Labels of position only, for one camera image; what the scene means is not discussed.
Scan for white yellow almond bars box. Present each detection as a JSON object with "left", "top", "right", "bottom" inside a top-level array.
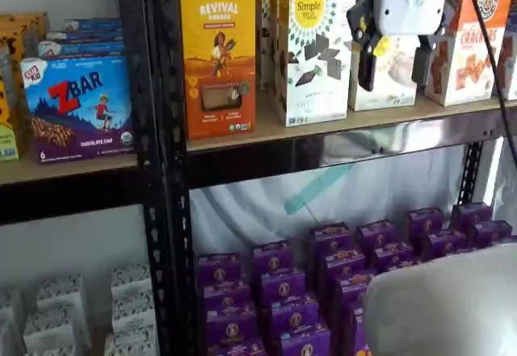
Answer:
[{"left": 348, "top": 34, "right": 420, "bottom": 112}]

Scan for Simple Mills sweet thins box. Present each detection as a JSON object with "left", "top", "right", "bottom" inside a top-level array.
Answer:
[
  {"left": 253, "top": 0, "right": 320, "bottom": 91},
  {"left": 277, "top": 0, "right": 358, "bottom": 128},
  {"left": 268, "top": 0, "right": 340, "bottom": 105}
]

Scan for long black cable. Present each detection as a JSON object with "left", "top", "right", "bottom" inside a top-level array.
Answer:
[{"left": 460, "top": 0, "right": 517, "bottom": 160}]

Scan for yellow green snack box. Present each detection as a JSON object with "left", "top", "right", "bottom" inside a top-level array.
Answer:
[{"left": 0, "top": 77, "right": 21, "bottom": 163}]

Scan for wooden shelf board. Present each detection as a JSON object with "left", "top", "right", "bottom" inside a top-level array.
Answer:
[
  {"left": 185, "top": 87, "right": 517, "bottom": 153},
  {"left": 0, "top": 150, "right": 139, "bottom": 186}
]

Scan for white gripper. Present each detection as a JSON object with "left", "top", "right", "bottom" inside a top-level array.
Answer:
[{"left": 346, "top": 0, "right": 450, "bottom": 93}]

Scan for white patterned small box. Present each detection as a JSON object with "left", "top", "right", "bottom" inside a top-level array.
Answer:
[
  {"left": 23, "top": 345, "right": 78, "bottom": 356},
  {"left": 111, "top": 292, "right": 158, "bottom": 333},
  {"left": 110, "top": 264, "right": 153, "bottom": 301},
  {"left": 36, "top": 274, "right": 89, "bottom": 313},
  {"left": 104, "top": 325, "right": 159, "bottom": 356},
  {"left": 23, "top": 308, "right": 77, "bottom": 353}
]

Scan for black metal shelf rack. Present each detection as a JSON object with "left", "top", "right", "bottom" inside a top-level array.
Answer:
[
  {"left": 147, "top": 0, "right": 517, "bottom": 356},
  {"left": 0, "top": 0, "right": 162, "bottom": 356}
]

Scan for teal tape strip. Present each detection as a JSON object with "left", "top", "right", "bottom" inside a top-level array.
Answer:
[{"left": 284, "top": 164, "right": 356, "bottom": 216}]

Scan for orange Revival cracker box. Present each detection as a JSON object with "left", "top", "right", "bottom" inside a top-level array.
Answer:
[{"left": 179, "top": 0, "right": 258, "bottom": 141}]

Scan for blue purple Zbar box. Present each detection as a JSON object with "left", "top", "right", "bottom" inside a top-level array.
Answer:
[
  {"left": 62, "top": 17, "right": 123, "bottom": 32},
  {"left": 45, "top": 28, "right": 124, "bottom": 44},
  {"left": 19, "top": 54, "right": 136, "bottom": 165},
  {"left": 37, "top": 40, "right": 126, "bottom": 61}
]

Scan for yellow chocolate chip box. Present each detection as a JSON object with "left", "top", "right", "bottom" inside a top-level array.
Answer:
[
  {"left": 0, "top": 35, "right": 30, "bottom": 156},
  {"left": 0, "top": 12, "right": 52, "bottom": 62}
]

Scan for orange pretzel crackers box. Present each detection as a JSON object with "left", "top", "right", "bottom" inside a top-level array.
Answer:
[{"left": 423, "top": 0, "right": 517, "bottom": 107}]

